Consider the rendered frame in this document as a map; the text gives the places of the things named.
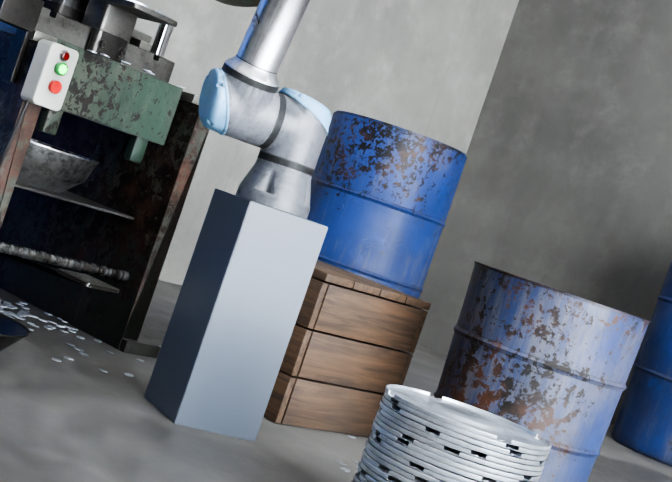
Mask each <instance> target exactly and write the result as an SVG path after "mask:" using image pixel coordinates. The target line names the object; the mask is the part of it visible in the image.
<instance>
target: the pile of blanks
mask: <svg viewBox="0 0 672 482"><path fill-rule="evenodd" d="M379 404H380V407H379V410H378V412H377V414H376V417H375V419H374V421H373V425H372V433H370V435H369V437H368V439H367V441H366V447H364V448H363V451H362V453H363V454H362V456H361V461H360V462H359V463H358V470H357V471H356V472H355V475H354V479H353V482H538V481H539V479H540V477H541V474H542V470H543V469H544V467H545V460H546V459H547V456H548V454H549V452H550V450H548V451H538V450H531V449H526V448H522V447H518V446H514V445H510V444H506V443H504V442H502V441H501V442H500V441H496V440H493V439H490V438H487V437H484V436H481V435H478V434H475V433H472V432H469V431H466V430H464V429H461V428H458V427H455V426H453V425H450V424H448V423H445V422H443V421H440V420H438V419H435V418H433V417H430V416H428V415H426V414H424V413H421V412H419V411H417V410H415V409H413V408H411V407H409V406H407V405H405V404H403V403H401V402H399V401H397V400H396V399H394V398H393V397H392V396H390V395H389V394H388V393H387V392H386V391H385V392H384V394H383V396H382V399H381V400H380V403H379Z"/></svg>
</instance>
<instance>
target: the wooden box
mask: <svg viewBox="0 0 672 482"><path fill-rule="evenodd" d="M430 305H431V303H429V302H426V301H424V300H421V299H418V298H416V297H413V296H411V295H408V294H406V293H403V292H400V291H398V290H395V289H393V288H390V287H387V286H385V285H382V284H380V283H377V282H374V281H372V280H369V279H367V278H364V277H361V276H359V275H356V274H354V273H351V272H348V271H346V270H343V269H341V268H338V267H336V266H333V265H330V264H328V263H325V262H323V261H320V260H317V262H316V265H315V267H314V270H313V273H312V276H311V279H310V282H309V285H308V288H307V291H306V294H305V297H304V300H303V302H302V305H301V308H300V311H299V314H298V317H297V320H296V323H295V326H294V329H293V332H292V335H291V337H290V340H289V343H288V346H287V349H286V352H285V355H284V358H283V361H282V364H281V367H280V370H279V372H278V375H277V378H276V381H275V384H274V387H273V390H272V393H271V396H270V399H269V402H268V405H267V407H266V410H265V413H264V416H263V417H265V418H267V419H269V420H271V421H273V422H275V423H281V424H285V425H291V426H298V427H305V428H311V429H318V430H324V431H331V432H337V433H344V434H351V435H357V436H364V437H369V435H370V433H372V425H373V421H374V419H375V417H376V414H377V412H378V410H379V407H380V404H379V403H380V400H381V399H382V396H383V394H384V392H385V388H386V386H387V385H389V384H395V385H402V386H403V383H404V380H405V377H406V374H407V371H408V368H409V365H410V362H411V359H412V357H413V355H412V354H409V353H407V352H410V353H414V351H415V348H416V345H417V342H418V339H419V336H420V333H421V330H422V327H423V325H424V322H425V319H426V316H427V313H428V312H427V311H424V310H422V309H426V310H429V308H430ZM414 306H415V307H414ZM417 307H419V308H422V309H419V308H417Z"/></svg>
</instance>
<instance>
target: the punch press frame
mask: <svg viewBox="0 0 672 482"><path fill-rule="evenodd" d="M57 43H58V44H61V45H63V46H66V47H68V48H71V49H73V50H76V51H77V52H78V55H79V56H78V60H77V63H76V66H75V69H74V72H73V75H72V78H71V81H70V84H69V86H68V89H67V92H66V95H65V98H64V101H63V104H62V107H61V109H60V110H59V111H54V110H51V109H48V108H45V107H44V108H43V110H42V113H41V116H40V119H39V122H38V125H37V130H38V131H41V132H44V133H47V134H50V135H55V134H56V132H57V129H58V126H59V123H60V121H61V118H62V115H63V112H64V113H67V114H70V115H73V116H76V117H79V118H82V119H85V120H88V121H91V122H94V123H97V124H100V125H103V126H106V127H109V128H112V129H115V130H118V131H121V132H124V133H127V134H130V135H131V136H130V139H129V142H128V145H127V148H126V151H125V154H124V158H125V159H126V160H129V161H132V162H135V163H141V162H142V159H143V156H144V153H145V150H146V147H147V144H148V141H151V142H154V143H157V144H160V145H163V146H164V144H165V141H166V138H167V135H168V132H169V129H170V126H171V123H172V120H173V117H174V114H175V111H176V109H177V106H178V103H179V100H180V97H181V94H182V91H183V89H182V88H179V87H177V86H174V85H172V84H169V83H167V82H164V81H162V80H160V79H157V78H155V77H152V76H150V75H147V74H145V73H142V72H140V71H137V70H135V69H132V68H130V67H127V66H125V65H123V64H120V63H118V62H115V61H113V60H110V59H108V58H105V57H103V56H100V55H98V54H95V53H93V52H90V51H88V50H86V49H83V48H81V47H78V46H76V45H73V44H71V43H68V42H66V41H63V40H61V39H58V38H57ZM0 253H5V254H9V255H13V256H18V257H22V258H27V259H31V260H35V261H40V262H44V263H48V264H53V265H57V266H61V267H66V268H70V269H74V270H79V271H83V272H88V273H92V274H96V275H101V276H105V277H109V278H114V279H118V280H122V281H127V280H128V279H129V272H127V271H123V270H119V269H115V268H111V267H106V266H102V265H98V264H94V263H89V262H85V261H81V260H77V259H73V258H68V257H64V256H60V255H56V254H52V253H47V252H43V251H39V250H35V249H31V248H26V247H22V246H18V245H14V244H9V243H5V242H1V241H0Z"/></svg>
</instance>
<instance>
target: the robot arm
mask: <svg viewBox="0 0 672 482"><path fill-rule="evenodd" d="M309 1H310V0H260V3H259V5H258V7H257V9H256V12H255V14H254V16H253V18H252V21H251V23H250V25H249V27H248V30H247V32H246V34H245V36H244V39H243V41H242V43H241V45H240V48H239V50H238V52H237V54H236V55H235V56H234V57H231V58H229V59H226V60H225V62H224V64H223V66H222V69H220V68H213V69H211V70H210V71H209V74H207V76H206V78H205V80H204V82H203V85H202V89H201V93H200V98H199V117H200V120H201V122H202V124H203V125H204V126H205V127H206V128H208V129H210V130H213V131H215V132H218V133H219V134H220V135H226V136H228V137H231V138H234V139H237V140H239V141H242V142H245V143H248V144H251V145H253V146H256V147H259V148H260V152H259V154H258V157H257V160H256V162H255V164H254V165H253V167H252V168H251V169H250V171H249V172H248V173H247V175H246V176H245V177H244V179H243V180H242V181H241V183H240V184H239V186H238V189H237V191H236V194H235V195H237V196H239V197H242V198H245V199H248V200H251V201H253V202H256V203H259V204H262V205H265V206H268V207H271V208H274V209H277V210H280V211H283V212H286V213H288V214H291V215H294V216H298V217H301V218H304V219H307V217H308V214H309V211H310V190H311V179H312V176H313V173H314V170H315V167H316V164H317V161H318V158H319V155H320V152H321V149H322V147H323V144H324V141H325V138H326V136H327V135H328V128H329V125H330V122H331V112H330V111H329V109H328V108H327V107H325V106H324V105H323V104H321V103H320V102H318V101H316V100H314V99H313V98H311V97H309V96H307V95H305V94H302V93H300V92H298V91H296V90H293V89H290V88H286V87H283V88H281V90H280V91H279V92H277V91H278V88H279V86H280V83H279V80H278V77H277V72H278V70H279V67H280V65H281V63H282V61H283V59H284V56H285V54H286V52H287V50H288V48H289V45H290V43H291V41H292V39H293V37H294V34H295V32H296V30H297V28H298V26H299V23H300V21H301V19H302V17H303V15H304V12H305V10H306V8H307V6H308V4H309Z"/></svg>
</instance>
